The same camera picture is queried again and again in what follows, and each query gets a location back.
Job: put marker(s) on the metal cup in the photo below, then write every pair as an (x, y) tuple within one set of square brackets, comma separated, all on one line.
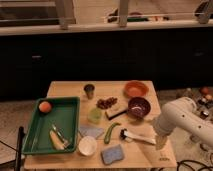
[(89, 90)]

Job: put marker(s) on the white round bowl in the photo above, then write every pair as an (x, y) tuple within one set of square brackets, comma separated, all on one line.
[(87, 146)]

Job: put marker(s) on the bunch of brown grapes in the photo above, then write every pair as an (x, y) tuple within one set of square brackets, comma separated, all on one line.
[(106, 103)]

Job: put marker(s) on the orange fruit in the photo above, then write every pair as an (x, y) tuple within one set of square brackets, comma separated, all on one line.
[(45, 107)]

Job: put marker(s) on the white black dish brush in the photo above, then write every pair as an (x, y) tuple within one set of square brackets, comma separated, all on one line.
[(127, 135)]

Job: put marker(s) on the green plastic cup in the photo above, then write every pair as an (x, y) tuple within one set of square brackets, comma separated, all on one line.
[(95, 115)]

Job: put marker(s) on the orange bowl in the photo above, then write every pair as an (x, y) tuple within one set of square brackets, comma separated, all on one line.
[(135, 88)]

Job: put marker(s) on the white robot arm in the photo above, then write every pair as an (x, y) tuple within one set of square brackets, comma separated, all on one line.
[(180, 113)]

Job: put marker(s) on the black tan block eraser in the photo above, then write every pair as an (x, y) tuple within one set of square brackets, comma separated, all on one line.
[(114, 112)]

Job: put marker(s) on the blue sponge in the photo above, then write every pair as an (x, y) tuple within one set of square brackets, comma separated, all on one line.
[(112, 154)]

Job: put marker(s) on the black stand pole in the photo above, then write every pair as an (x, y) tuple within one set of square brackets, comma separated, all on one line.
[(18, 154)]

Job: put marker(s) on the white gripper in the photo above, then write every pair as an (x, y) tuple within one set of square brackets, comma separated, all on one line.
[(160, 141)]

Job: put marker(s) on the dark red bowl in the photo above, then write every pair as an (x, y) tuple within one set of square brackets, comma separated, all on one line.
[(138, 107)]

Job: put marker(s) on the metal fork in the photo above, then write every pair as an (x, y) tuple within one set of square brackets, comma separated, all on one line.
[(66, 143)]

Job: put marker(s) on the grey cloth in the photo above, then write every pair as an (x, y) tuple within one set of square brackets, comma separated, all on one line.
[(92, 131)]

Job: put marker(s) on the green plastic tray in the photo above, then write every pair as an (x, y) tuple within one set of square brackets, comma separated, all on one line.
[(61, 112)]

